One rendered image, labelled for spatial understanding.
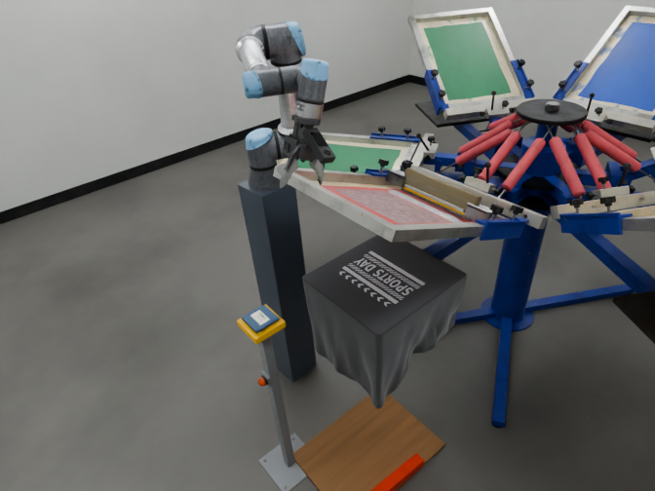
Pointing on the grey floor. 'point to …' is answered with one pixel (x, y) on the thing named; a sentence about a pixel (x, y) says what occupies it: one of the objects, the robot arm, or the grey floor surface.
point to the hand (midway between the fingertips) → (302, 187)
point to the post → (277, 460)
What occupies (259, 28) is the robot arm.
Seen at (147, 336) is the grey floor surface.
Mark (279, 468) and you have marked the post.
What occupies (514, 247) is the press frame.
